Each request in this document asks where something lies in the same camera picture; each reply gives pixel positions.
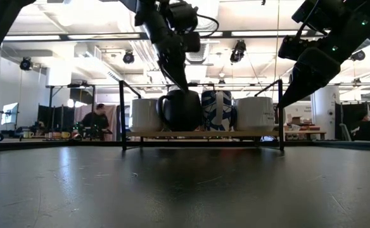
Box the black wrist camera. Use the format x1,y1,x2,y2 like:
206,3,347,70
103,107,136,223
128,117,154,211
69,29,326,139
278,34,303,61
181,30,202,53

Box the black metal table frame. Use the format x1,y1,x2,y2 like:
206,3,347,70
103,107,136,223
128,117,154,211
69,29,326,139
0,139,370,152

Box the black ceiling spotlight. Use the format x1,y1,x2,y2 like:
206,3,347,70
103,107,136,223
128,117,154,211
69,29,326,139
122,50,136,65
19,56,33,71
351,50,366,62

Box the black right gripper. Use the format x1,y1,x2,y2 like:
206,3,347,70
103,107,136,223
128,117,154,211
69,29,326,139
279,28,370,108

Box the black table mat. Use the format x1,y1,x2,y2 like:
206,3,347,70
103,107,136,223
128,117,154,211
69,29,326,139
0,146,370,228

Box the background wooden table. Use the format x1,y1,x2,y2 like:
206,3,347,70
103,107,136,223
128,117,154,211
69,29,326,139
284,128,328,141

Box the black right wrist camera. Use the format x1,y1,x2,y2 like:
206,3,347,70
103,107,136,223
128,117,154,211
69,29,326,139
278,34,303,61

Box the white mug green inside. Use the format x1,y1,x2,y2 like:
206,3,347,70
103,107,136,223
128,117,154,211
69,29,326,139
129,98,164,133

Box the black screen panel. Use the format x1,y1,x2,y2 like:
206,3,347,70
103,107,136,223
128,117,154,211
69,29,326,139
37,104,75,131

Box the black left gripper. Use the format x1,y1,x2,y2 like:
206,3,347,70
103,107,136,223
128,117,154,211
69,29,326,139
134,3,189,92

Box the blue white patterned mug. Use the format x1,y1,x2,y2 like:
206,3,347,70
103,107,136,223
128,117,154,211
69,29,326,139
200,89,236,132

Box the white mug pink inside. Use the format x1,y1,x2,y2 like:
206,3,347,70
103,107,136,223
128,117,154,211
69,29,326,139
235,96,276,132

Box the black partition panel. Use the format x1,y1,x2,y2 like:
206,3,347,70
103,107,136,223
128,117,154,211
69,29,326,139
335,101,362,141

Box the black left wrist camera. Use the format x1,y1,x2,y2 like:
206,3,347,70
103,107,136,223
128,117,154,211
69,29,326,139
181,30,202,53

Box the matte dark mug blue inside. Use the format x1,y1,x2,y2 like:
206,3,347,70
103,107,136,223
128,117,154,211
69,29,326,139
156,89,202,132

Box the black overhead bar light strips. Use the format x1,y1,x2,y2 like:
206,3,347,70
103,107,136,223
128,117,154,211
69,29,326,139
3,30,300,41

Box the white round pillar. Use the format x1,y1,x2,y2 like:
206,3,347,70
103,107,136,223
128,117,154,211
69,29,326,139
310,85,341,140

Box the background computer monitor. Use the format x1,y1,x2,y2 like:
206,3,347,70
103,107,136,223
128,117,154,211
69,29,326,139
0,101,20,126

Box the black background rig frame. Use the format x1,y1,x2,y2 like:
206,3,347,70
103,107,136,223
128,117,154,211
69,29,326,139
45,82,97,140

